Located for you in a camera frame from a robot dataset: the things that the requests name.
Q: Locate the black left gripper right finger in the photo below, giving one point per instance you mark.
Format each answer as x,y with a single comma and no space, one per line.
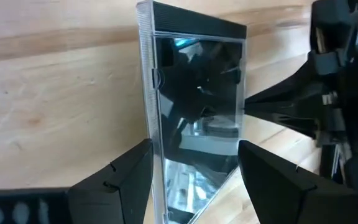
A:
278,193

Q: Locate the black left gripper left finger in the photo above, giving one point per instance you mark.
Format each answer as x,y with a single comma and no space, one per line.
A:
110,193

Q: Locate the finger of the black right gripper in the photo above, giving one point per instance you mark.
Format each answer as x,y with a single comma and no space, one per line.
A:
297,91
297,119

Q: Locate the clear CD jewel case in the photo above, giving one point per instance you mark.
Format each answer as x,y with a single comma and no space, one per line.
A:
197,77

